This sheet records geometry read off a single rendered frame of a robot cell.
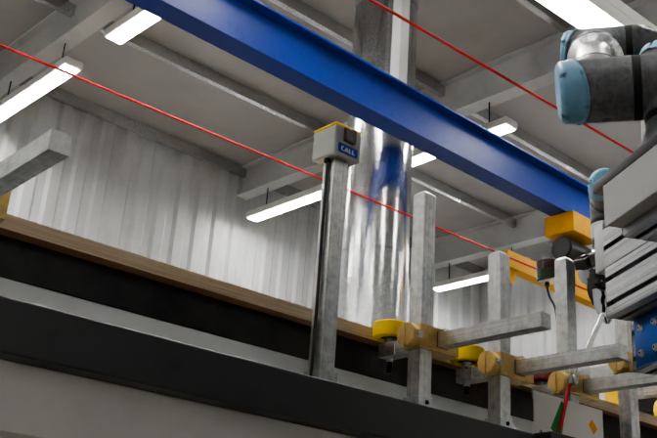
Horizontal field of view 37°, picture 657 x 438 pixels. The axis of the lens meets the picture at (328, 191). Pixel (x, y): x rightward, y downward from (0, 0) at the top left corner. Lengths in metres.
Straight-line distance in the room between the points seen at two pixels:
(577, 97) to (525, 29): 6.92
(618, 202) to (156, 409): 0.79
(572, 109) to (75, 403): 0.96
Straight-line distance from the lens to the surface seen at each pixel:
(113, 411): 1.60
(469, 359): 2.32
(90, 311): 1.83
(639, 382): 2.35
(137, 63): 9.63
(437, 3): 8.34
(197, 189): 11.03
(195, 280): 1.92
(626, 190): 1.52
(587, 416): 2.43
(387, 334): 2.15
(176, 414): 1.66
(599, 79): 1.78
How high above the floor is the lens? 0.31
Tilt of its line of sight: 23 degrees up
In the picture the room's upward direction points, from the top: 4 degrees clockwise
